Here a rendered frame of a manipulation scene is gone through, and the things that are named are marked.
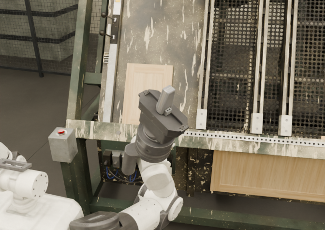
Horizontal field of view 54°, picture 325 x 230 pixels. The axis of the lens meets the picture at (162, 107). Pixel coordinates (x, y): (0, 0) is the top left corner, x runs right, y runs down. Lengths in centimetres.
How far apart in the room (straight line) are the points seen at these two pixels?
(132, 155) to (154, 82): 140
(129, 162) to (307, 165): 185
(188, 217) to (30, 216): 171
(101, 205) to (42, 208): 169
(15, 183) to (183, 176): 182
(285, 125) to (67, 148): 132
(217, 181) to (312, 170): 67
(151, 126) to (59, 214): 35
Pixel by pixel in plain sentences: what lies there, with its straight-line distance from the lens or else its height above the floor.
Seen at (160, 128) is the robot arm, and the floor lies 163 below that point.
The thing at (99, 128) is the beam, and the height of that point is 87.
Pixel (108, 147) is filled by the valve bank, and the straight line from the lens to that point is 214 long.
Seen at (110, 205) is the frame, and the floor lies 18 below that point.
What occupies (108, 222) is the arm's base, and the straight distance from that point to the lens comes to 78.
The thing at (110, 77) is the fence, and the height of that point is 116.
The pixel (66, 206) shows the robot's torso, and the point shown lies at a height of 137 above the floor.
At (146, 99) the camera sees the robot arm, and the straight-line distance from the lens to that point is 66.
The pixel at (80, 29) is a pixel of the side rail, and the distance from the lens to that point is 229.
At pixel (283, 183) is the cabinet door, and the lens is 254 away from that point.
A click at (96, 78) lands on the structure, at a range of 226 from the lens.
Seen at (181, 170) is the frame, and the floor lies 40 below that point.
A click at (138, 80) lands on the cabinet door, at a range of 213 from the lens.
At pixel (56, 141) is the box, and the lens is 200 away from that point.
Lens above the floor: 197
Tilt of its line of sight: 28 degrees down
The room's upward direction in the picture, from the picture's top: straight up
